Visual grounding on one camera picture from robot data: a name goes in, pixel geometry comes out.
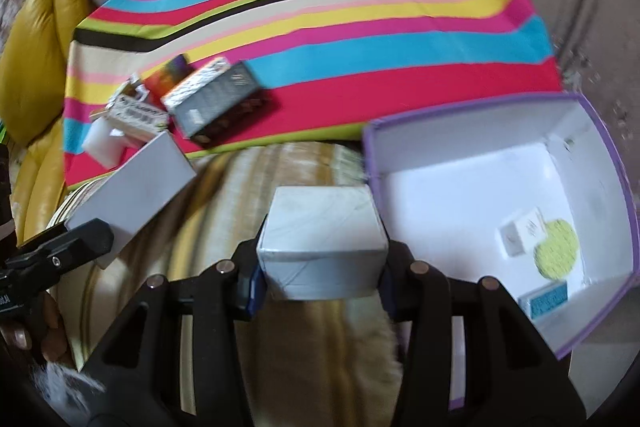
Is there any small blue packet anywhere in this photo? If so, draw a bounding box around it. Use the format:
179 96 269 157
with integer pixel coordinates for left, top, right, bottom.
518 281 568 321

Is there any green round sponge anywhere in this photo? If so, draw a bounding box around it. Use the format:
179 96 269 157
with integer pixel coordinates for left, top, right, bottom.
534 219 579 281

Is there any white box pink stain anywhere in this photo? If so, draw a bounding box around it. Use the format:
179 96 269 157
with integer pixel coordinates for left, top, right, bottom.
67 131 196 270

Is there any small white printed box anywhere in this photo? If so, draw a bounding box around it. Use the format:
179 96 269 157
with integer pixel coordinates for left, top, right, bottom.
498 207 548 257

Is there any white foam block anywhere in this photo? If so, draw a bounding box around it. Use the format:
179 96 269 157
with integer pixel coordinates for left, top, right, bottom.
82 117 129 169

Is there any white medicine box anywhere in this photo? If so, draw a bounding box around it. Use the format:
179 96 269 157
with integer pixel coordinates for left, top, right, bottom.
106 95 169 142

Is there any white cube box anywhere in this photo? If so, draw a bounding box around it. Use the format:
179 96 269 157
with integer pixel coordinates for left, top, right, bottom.
256 185 388 301

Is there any rainbow woven strap roll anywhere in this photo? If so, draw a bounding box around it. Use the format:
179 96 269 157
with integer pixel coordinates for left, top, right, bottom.
142 53 194 101

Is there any orange tissue pack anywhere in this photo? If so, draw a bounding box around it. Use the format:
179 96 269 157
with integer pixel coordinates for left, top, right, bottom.
160 56 231 112

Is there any black cosmetic box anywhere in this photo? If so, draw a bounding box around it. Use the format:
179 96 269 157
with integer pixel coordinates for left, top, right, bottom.
171 62 268 145

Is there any white blue red box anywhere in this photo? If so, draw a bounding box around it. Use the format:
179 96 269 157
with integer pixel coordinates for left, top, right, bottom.
105 72 150 108

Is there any person's left hand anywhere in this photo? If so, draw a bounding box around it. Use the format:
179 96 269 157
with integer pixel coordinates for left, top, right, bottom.
1 291 73 365

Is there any purple white storage box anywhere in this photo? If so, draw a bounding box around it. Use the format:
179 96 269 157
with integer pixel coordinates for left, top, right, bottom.
361 91 640 410

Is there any yellow leather armchair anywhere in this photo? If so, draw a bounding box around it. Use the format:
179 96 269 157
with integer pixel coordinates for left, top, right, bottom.
1 0 96 243

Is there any rainbow striped cloth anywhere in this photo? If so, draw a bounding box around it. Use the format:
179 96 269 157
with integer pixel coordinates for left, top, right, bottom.
63 0 561 185

